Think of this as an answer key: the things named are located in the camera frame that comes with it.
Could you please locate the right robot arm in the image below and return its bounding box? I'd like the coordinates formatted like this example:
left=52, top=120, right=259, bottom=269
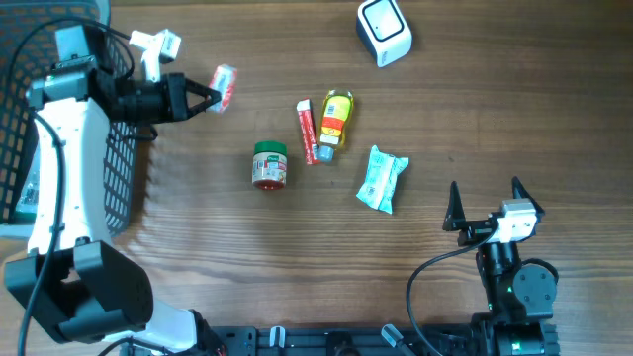
left=443, top=177, right=561, bottom=356

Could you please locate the yellow liquid bottle grey cap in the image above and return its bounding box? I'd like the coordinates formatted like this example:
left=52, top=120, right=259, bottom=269
left=317, top=89, right=354, bottom=163

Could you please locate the black camera cable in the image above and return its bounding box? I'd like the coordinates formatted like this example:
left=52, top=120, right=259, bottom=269
left=7, top=17, right=137, bottom=356
left=406, top=227, right=498, bottom=356

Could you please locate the dark green box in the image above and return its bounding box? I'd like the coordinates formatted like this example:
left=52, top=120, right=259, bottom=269
left=14, top=146, right=41, bottom=224

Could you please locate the red slim stick packet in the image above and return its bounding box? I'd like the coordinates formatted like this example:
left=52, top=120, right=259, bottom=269
left=296, top=98, right=320, bottom=165

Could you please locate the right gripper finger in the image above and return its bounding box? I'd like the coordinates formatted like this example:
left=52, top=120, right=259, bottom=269
left=511, top=176, right=545, bottom=217
left=442, top=181, right=466, bottom=231

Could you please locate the green white snack pack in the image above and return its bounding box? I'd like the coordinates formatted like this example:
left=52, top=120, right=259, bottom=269
left=356, top=145, right=409, bottom=214

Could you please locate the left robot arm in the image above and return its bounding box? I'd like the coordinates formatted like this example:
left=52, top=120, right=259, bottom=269
left=4, top=18, right=226, bottom=355

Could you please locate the right black camera cable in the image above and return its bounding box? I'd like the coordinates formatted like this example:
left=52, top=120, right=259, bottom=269
left=406, top=227, right=498, bottom=356

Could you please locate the left black camera cable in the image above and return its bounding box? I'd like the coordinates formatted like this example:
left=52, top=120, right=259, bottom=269
left=7, top=17, right=137, bottom=356

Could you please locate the grey plastic mesh basket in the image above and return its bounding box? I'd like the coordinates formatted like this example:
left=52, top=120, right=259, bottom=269
left=1, top=0, right=137, bottom=240

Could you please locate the green lid spice jar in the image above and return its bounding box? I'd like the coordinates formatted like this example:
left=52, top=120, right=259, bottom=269
left=252, top=140, right=288, bottom=191

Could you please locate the red juice carton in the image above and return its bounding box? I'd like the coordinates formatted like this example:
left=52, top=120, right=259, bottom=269
left=207, top=64, right=237, bottom=114

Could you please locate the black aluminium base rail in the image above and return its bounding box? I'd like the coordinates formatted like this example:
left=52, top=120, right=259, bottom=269
left=120, top=323, right=561, bottom=356

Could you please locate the white barcode scanner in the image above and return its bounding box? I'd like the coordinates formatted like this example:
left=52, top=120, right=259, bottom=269
left=356, top=0, right=412, bottom=68

